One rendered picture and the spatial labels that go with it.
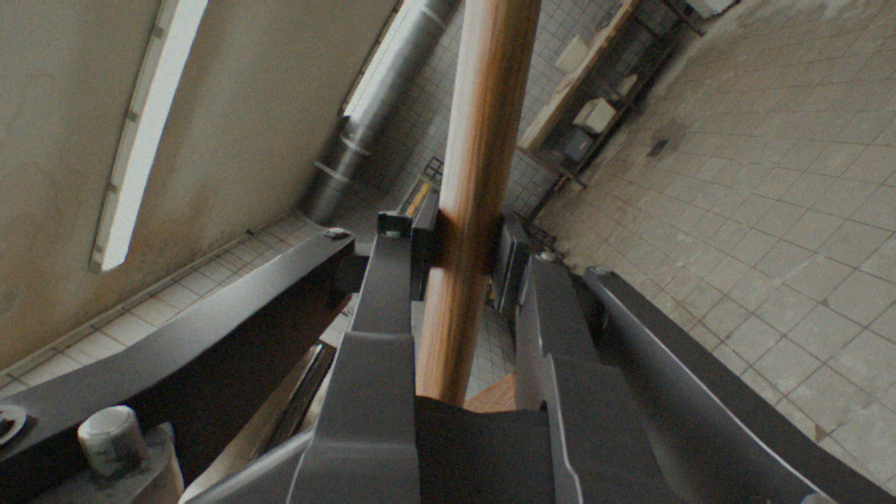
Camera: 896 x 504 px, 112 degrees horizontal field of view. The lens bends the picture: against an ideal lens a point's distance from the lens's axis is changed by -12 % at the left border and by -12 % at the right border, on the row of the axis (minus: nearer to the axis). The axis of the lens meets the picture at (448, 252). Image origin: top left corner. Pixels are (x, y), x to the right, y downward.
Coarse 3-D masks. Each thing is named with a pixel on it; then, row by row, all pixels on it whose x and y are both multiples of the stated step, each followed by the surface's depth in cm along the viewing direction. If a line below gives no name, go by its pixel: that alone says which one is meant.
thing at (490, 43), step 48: (480, 0) 12; (528, 0) 12; (480, 48) 13; (528, 48) 13; (480, 96) 13; (480, 144) 14; (480, 192) 14; (480, 240) 15; (432, 288) 17; (480, 288) 16; (432, 336) 17; (432, 384) 18
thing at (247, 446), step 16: (320, 352) 191; (304, 368) 176; (288, 384) 164; (272, 400) 153; (288, 400) 153; (256, 416) 143; (272, 416) 145; (240, 432) 135; (256, 432) 137; (272, 432) 138; (240, 448) 128; (256, 448) 128; (224, 464) 121; (240, 464) 123; (208, 480) 114; (192, 496) 108
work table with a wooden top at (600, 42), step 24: (624, 0) 379; (624, 24) 359; (600, 48) 365; (648, 48) 420; (576, 72) 394; (648, 72) 380; (552, 96) 442; (552, 120) 394; (528, 144) 409; (576, 168) 419
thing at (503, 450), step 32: (448, 416) 5; (480, 416) 5; (512, 416) 5; (544, 416) 5; (288, 448) 4; (448, 448) 5; (480, 448) 5; (512, 448) 5; (544, 448) 5; (224, 480) 4; (256, 480) 4; (288, 480) 4; (448, 480) 4; (480, 480) 4; (512, 480) 4; (544, 480) 4
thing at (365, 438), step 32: (384, 224) 12; (384, 256) 10; (384, 288) 8; (352, 320) 7; (384, 320) 7; (352, 352) 5; (384, 352) 5; (352, 384) 5; (384, 384) 5; (320, 416) 4; (352, 416) 4; (384, 416) 4; (416, 416) 4; (320, 448) 3; (352, 448) 4; (384, 448) 4; (416, 448) 4; (320, 480) 3; (352, 480) 3; (384, 480) 3; (416, 480) 3
